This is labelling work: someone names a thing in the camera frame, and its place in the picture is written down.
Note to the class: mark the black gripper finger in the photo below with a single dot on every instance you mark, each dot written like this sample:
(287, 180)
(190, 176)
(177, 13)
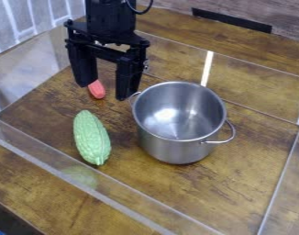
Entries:
(83, 64)
(129, 77)

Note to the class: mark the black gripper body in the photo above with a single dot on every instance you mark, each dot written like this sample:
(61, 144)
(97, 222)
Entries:
(106, 34)

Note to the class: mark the green bitter gourd toy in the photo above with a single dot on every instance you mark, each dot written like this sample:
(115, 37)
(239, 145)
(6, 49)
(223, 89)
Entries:
(91, 137)

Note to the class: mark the silver metal pot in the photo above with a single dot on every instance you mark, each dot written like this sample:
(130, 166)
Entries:
(179, 116)

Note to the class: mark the black strip on table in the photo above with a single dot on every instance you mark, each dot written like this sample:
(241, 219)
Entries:
(237, 21)

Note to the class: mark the red handled spatula tool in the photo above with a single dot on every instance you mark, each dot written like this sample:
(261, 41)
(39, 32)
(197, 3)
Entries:
(97, 89)

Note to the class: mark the clear acrylic enclosure wall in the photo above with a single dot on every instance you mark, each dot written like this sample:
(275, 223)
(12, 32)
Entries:
(239, 192)

